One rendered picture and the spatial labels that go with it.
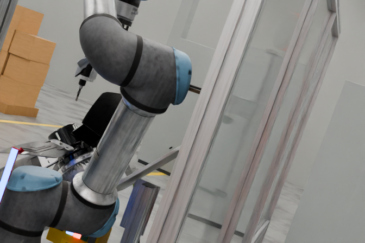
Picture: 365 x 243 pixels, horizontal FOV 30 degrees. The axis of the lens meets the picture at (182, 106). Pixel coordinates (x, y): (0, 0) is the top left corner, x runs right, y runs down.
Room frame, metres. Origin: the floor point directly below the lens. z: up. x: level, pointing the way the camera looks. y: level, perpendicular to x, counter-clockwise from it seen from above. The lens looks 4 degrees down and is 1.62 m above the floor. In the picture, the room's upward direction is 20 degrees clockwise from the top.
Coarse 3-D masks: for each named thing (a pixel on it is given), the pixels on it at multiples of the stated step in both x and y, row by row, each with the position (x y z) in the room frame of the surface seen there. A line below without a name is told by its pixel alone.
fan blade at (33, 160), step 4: (28, 156) 2.57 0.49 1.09; (32, 156) 2.55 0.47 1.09; (36, 156) 2.55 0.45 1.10; (20, 160) 2.57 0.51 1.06; (24, 160) 2.56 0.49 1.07; (28, 160) 2.55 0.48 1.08; (32, 160) 2.54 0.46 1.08; (36, 160) 2.53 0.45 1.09; (16, 164) 2.55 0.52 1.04; (20, 164) 2.54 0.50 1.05; (24, 164) 2.53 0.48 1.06; (28, 164) 2.53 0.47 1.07; (32, 164) 2.52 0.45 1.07; (36, 164) 2.52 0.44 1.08; (40, 164) 2.51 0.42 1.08; (4, 168) 2.58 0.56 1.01; (0, 172) 2.56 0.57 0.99; (0, 176) 2.52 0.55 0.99; (0, 180) 2.50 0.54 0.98
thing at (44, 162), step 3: (39, 156) 2.55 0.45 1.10; (39, 159) 2.54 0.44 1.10; (42, 159) 2.54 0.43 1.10; (45, 159) 2.53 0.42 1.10; (48, 159) 2.53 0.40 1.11; (51, 159) 2.52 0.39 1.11; (54, 159) 2.52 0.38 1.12; (57, 159) 2.52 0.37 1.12; (42, 162) 2.52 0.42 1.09; (45, 162) 2.52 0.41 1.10; (51, 162) 2.51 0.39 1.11; (54, 162) 2.51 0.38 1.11; (42, 165) 2.51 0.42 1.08; (45, 165) 2.51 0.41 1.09; (48, 165) 2.50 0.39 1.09
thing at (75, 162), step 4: (92, 152) 2.53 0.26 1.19; (80, 156) 2.50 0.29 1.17; (84, 156) 2.49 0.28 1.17; (88, 156) 2.50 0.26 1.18; (76, 160) 2.48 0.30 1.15; (80, 160) 2.48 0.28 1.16; (84, 160) 2.51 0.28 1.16; (68, 164) 2.48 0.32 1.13; (72, 164) 2.47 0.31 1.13; (76, 164) 2.51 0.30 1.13; (64, 168) 2.49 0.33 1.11; (68, 168) 2.50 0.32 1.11; (64, 172) 2.54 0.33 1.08
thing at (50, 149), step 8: (24, 144) 2.35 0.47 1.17; (32, 144) 2.35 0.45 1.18; (40, 144) 2.36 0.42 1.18; (48, 144) 2.39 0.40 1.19; (56, 144) 2.43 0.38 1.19; (0, 152) 2.25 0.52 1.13; (8, 152) 2.24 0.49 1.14; (32, 152) 2.24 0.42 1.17; (40, 152) 2.26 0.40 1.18; (48, 152) 2.29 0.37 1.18; (56, 152) 2.32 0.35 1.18; (64, 152) 2.37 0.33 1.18
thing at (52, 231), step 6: (54, 228) 2.01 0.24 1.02; (48, 234) 2.01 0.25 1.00; (54, 234) 2.01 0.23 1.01; (60, 234) 2.01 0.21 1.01; (66, 234) 2.00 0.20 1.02; (108, 234) 2.06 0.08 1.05; (54, 240) 2.01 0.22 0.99; (60, 240) 2.00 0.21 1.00; (66, 240) 2.00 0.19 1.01; (72, 240) 2.00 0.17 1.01; (78, 240) 1.99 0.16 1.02; (96, 240) 1.98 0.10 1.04; (102, 240) 2.02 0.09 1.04
